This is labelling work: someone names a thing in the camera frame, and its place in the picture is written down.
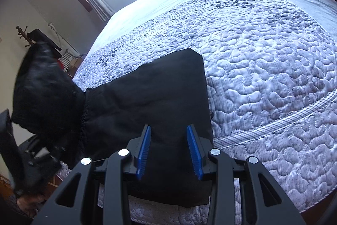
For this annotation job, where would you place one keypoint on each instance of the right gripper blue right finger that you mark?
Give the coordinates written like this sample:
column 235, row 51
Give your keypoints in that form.
column 263, row 201

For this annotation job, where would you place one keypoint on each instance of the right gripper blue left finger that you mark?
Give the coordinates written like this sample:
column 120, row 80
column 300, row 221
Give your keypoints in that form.
column 96, row 192

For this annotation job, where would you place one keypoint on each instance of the black quilted pants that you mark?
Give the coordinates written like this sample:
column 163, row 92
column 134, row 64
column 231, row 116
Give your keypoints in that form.
column 168, row 94

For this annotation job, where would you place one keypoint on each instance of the person left hand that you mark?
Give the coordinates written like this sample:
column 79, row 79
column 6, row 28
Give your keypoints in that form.
column 30, row 204

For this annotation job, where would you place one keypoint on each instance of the lavender quilted bedspread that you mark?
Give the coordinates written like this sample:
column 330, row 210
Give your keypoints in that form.
column 271, row 77

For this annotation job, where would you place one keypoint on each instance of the coat rack with clothes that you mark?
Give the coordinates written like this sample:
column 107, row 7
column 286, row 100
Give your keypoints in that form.
column 38, row 36

